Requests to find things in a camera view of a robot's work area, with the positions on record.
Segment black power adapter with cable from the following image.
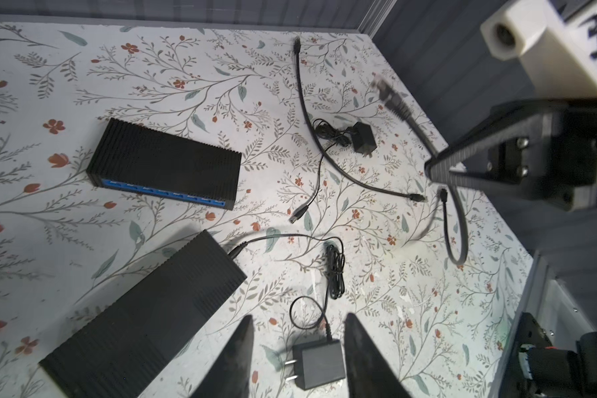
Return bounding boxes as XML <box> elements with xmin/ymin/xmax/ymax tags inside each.
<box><xmin>228</xmin><ymin>233</ymin><xmax>346</xmax><ymax>391</ymax></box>

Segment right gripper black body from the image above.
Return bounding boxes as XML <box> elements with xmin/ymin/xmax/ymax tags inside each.
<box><xmin>497</xmin><ymin>99</ymin><xmax>597</xmax><ymax>212</ymax></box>

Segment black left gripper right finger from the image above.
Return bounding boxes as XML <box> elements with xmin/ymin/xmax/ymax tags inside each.
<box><xmin>343</xmin><ymin>313</ymin><xmax>411</xmax><ymax>398</ymax></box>

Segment black network switch blue ports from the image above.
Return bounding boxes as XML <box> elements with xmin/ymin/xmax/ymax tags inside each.
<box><xmin>86</xmin><ymin>119</ymin><xmax>241</xmax><ymax>210</ymax></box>

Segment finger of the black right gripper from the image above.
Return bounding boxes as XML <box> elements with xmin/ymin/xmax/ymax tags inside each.
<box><xmin>425</xmin><ymin>101</ymin><xmax>529</xmax><ymax>187</ymax></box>

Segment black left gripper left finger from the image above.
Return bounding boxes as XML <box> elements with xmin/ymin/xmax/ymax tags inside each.
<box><xmin>191</xmin><ymin>315</ymin><xmax>255</xmax><ymax>398</ymax></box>

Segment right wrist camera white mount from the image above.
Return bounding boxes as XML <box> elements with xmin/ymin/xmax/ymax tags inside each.
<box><xmin>480</xmin><ymin>0</ymin><xmax>597</xmax><ymax>99</ymax></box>

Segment black USB splitter cable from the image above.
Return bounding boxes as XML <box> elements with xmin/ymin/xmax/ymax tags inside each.
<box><xmin>292</xmin><ymin>35</ymin><xmax>469</xmax><ymax>267</ymax></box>

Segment black ribbed network switch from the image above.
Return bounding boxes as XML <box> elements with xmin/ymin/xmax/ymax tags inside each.
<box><xmin>40</xmin><ymin>232</ymin><xmax>246</xmax><ymax>397</ymax></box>

